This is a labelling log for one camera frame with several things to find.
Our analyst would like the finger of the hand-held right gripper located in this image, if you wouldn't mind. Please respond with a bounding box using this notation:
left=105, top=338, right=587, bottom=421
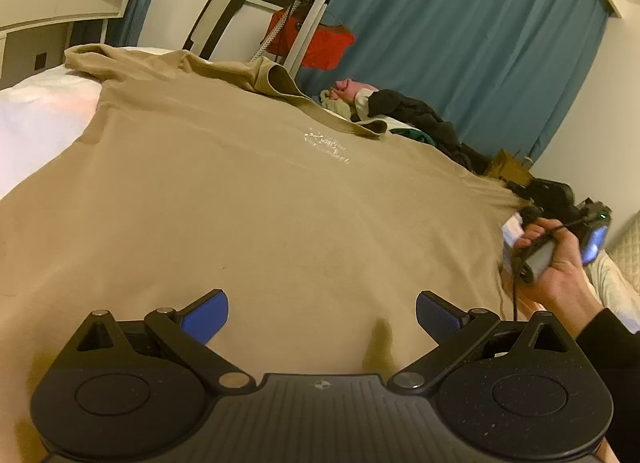
left=506, top=181, right=537, bottom=206

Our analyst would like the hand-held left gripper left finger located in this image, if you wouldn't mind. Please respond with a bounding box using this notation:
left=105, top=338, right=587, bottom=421
left=65, top=289, right=256, bottom=390

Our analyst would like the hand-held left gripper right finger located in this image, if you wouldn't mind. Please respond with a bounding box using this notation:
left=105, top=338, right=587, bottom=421
left=388, top=291, right=577, bottom=390

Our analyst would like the beige t-shirt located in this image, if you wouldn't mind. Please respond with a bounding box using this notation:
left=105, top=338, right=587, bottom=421
left=0, top=44, right=532, bottom=463

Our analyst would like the person's right forearm black sleeve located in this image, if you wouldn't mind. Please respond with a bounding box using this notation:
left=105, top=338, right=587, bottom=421
left=574, top=308, right=640, bottom=463

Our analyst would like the pile of dark clothes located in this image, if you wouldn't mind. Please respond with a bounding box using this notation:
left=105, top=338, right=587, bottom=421
left=350, top=89, right=493, bottom=174

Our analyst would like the person's right hand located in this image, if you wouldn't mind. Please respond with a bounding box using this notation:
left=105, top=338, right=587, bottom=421
left=514, top=218, right=604, bottom=318

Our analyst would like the brown paper bag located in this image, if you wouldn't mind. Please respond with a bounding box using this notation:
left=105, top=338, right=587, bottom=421
left=484, top=148, right=535, bottom=190

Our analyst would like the white quilted blanket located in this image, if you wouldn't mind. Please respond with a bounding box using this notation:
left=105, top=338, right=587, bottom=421
left=585, top=211, right=640, bottom=335

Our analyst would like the green and white garment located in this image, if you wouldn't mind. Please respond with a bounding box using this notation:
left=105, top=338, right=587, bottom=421
left=320, top=91, right=426, bottom=142

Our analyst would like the wide blue curtain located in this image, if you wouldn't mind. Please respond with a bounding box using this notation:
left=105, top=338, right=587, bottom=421
left=294, top=0, right=614, bottom=164

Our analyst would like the pink cloth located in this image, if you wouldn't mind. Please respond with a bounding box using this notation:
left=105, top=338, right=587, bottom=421
left=332, top=79, right=379, bottom=108

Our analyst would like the red garment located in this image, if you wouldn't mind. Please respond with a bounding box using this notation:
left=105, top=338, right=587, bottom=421
left=262, top=8, right=356, bottom=72

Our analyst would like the white bed sheet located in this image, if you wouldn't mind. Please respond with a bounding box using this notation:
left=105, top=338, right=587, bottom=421
left=0, top=65, right=109, bottom=200

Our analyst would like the garment steamer stand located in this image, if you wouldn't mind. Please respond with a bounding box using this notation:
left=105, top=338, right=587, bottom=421
left=250, top=0, right=342, bottom=74

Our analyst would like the white steamer board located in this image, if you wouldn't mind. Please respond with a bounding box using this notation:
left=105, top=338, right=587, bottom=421
left=182, top=0, right=255, bottom=62

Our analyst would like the white shelf unit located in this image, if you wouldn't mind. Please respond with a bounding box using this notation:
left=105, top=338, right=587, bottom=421
left=0, top=0, right=134, bottom=80

